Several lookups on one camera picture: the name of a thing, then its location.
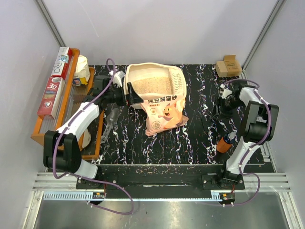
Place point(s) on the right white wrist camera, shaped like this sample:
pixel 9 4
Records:
pixel 224 92

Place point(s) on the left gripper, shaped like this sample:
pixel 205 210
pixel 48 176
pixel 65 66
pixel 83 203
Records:
pixel 131 98

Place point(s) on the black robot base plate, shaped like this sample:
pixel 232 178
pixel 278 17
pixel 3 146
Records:
pixel 207 177

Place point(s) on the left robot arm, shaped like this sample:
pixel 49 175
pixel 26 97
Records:
pixel 61 150

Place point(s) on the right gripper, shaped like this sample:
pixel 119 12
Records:
pixel 220 101

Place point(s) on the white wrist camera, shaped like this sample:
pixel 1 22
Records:
pixel 224 92
pixel 117 78

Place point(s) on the red 3D toothpaste box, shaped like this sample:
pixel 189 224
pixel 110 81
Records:
pixel 51 98

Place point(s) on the orange wooden tray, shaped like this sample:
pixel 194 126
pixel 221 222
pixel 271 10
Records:
pixel 70 102

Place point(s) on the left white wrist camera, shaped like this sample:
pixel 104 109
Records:
pixel 117 78

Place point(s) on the cream plastic litter box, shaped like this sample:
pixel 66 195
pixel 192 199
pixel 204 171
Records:
pixel 153 80

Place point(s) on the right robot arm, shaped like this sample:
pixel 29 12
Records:
pixel 257 126

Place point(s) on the orange bottle with white cap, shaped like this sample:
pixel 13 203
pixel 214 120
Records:
pixel 226 142

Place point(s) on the clear plastic scoop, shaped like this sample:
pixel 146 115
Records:
pixel 111 120

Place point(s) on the brown cardboard box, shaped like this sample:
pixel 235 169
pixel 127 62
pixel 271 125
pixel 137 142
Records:
pixel 228 67

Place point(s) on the aluminium rail frame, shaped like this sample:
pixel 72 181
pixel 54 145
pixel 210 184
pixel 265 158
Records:
pixel 56 204

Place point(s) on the pink cat litter bag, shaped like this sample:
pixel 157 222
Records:
pixel 164 113

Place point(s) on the black marble pattern mat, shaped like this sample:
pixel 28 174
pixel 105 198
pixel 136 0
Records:
pixel 193 143

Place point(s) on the red white toothpaste box upper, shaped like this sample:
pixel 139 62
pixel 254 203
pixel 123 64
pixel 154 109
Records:
pixel 62 62

